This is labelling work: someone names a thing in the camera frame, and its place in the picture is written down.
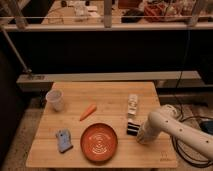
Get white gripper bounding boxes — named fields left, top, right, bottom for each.
left=136, top=122, right=157, bottom=144

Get black white striped eraser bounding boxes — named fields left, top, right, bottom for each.
left=126, top=122, right=140, bottom=136

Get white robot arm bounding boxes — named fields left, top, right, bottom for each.
left=136, top=105, right=213, bottom=161

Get orange round plate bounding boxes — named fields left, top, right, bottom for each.
left=80, top=123, right=118, bottom=163

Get orange carrot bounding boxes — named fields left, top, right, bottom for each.
left=80, top=104, right=97, bottom=121

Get blue sponge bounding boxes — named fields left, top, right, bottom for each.
left=56, top=129, right=73, bottom=153

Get translucent plastic cup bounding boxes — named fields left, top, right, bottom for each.
left=45, top=90, right=64, bottom=112

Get black cables on floor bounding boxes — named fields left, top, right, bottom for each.
left=170, top=99, right=213, bottom=169

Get metal frame rail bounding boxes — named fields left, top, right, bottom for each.
left=0, top=21, right=213, bottom=33

